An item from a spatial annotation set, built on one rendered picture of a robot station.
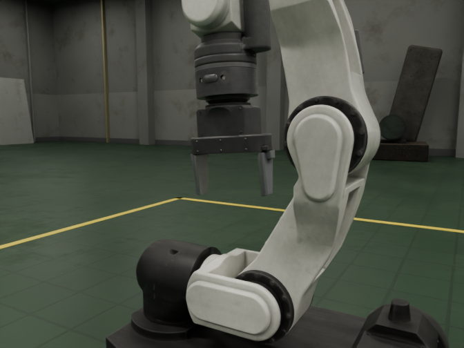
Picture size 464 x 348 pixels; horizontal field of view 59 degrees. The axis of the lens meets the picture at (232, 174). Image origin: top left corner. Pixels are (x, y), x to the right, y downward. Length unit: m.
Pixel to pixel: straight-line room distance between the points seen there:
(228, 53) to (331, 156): 0.24
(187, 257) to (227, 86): 0.47
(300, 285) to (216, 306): 0.17
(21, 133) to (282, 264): 11.14
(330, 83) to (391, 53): 7.42
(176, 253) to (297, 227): 0.31
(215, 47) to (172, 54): 9.61
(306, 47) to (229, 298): 0.48
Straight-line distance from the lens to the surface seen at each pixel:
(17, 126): 11.74
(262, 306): 0.79
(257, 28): 0.57
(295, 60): 0.75
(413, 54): 7.50
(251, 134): 0.55
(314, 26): 0.74
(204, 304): 0.86
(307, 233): 0.75
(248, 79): 0.57
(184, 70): 9.92
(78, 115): 12.36
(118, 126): 11.25
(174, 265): 0.92
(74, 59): 12.50
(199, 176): 0.61
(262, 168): 0.56
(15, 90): 11.93
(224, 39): 0.57
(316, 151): 0.68
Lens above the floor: 0.64
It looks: 8 degrees down
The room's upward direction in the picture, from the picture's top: straight up
